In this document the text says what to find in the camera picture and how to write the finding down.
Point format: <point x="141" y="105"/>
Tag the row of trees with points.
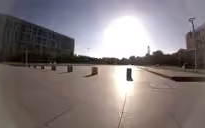
<point x="150" y="58"/>

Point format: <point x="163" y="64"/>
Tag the beige building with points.
<point x="203" y="43"/>

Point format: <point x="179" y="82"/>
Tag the grey paved plaza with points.
<point x="90" y="100"/>

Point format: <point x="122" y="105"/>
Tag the dark bollard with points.
<point x="129" y="74"/>

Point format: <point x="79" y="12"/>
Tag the row of stone bollards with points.
<point x="70" y="68"/>

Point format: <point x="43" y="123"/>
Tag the large glass office building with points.
<point x="26" y="36"/>

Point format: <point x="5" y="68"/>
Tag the manhole cover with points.
<point x="160" y="86"/>

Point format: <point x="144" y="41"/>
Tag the raised kerb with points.
<point x="176" y="75"/>

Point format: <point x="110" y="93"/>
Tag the distant tower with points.
<point x="148" y="50"/>

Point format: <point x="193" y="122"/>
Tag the tall lamp post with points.
<point x="194" y="43"/>

